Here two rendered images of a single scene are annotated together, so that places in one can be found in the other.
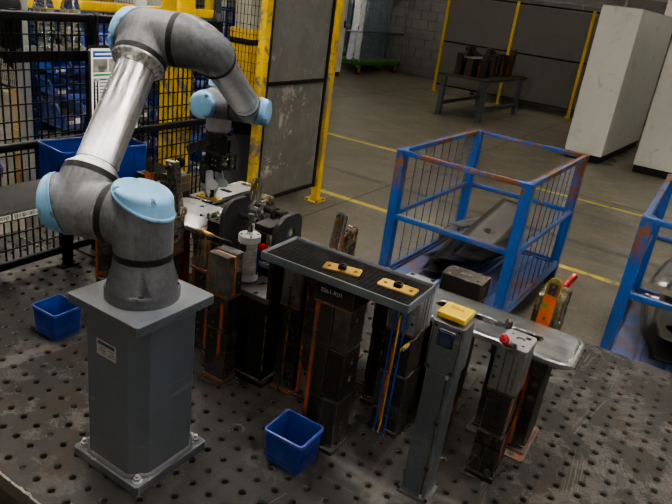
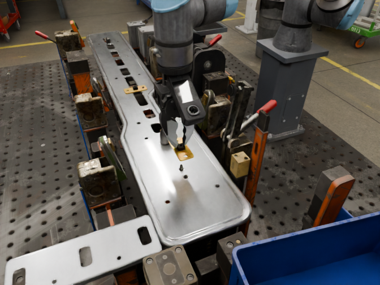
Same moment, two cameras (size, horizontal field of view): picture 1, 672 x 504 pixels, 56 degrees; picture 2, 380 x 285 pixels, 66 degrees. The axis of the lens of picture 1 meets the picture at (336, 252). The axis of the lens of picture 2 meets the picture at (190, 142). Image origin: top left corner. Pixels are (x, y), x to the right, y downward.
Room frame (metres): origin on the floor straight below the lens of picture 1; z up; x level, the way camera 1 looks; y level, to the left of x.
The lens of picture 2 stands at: (2.32, 0.78, 1.54)
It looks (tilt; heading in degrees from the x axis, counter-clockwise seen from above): 39 degrees down; 218
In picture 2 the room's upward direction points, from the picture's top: straight up
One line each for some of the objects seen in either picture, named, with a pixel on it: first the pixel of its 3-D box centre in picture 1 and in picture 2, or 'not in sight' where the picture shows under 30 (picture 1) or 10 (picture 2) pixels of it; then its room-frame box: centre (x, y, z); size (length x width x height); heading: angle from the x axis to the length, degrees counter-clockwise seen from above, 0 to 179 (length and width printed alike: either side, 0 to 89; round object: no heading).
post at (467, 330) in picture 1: (434, 409); not in sight; (1.14, -0.26, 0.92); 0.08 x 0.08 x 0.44; 61
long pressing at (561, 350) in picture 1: (337, 265); (132, 88); (1.67, -0.01, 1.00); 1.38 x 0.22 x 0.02; 61
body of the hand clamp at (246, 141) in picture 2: (169, 268); (232, 184); (1.75, 0.50, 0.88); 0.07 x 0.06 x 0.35; 151
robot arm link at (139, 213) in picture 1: (140, 216); (303, 1); (1.15, 0.39, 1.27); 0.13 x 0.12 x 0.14; 81
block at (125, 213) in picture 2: not in sight; (125, 251); (2.10, 0.40, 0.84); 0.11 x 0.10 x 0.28; 151
